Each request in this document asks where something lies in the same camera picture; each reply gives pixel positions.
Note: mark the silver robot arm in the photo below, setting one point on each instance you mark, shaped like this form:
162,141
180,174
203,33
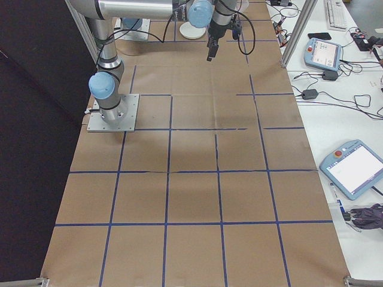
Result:
133,24
104,45

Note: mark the white round plate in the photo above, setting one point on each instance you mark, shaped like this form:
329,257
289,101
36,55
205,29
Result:
191,33

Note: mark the clear plastic egg carton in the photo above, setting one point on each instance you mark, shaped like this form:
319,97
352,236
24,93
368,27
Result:
243,5

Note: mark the black printed box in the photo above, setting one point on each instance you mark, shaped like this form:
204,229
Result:
180,13

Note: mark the flat black device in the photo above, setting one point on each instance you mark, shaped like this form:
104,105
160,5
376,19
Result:
281,2

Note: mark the black smartphone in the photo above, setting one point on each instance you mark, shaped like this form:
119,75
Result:
320,36

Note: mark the black power adapter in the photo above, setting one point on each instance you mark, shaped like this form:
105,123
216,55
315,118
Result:
310,94
330,75

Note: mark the grey teach pendant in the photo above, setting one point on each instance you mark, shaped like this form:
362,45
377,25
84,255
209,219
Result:
324,53
353,170

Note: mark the white keyboard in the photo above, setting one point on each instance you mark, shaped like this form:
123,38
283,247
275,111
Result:
336,15

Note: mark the black power strip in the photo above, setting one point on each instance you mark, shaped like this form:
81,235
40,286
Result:
360,37

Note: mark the white pen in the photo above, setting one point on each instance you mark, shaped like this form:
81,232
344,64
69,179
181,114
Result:
336,195

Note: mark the dark purple folded umbrella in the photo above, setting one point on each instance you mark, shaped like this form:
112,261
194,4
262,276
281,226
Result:
368,216

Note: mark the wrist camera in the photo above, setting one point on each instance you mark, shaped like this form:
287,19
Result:
236,30

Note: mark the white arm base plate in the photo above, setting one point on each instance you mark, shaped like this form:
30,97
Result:
131,119
146,30

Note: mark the aluminium post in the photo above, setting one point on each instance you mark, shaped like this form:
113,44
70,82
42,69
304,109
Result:
296,33

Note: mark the aluminium frame bar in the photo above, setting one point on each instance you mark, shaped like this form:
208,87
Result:
81,30

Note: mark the black frame cover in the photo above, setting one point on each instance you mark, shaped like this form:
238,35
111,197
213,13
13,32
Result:
30,119

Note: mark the metal corner bracket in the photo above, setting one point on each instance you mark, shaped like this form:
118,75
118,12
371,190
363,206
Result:
24,282
362,282

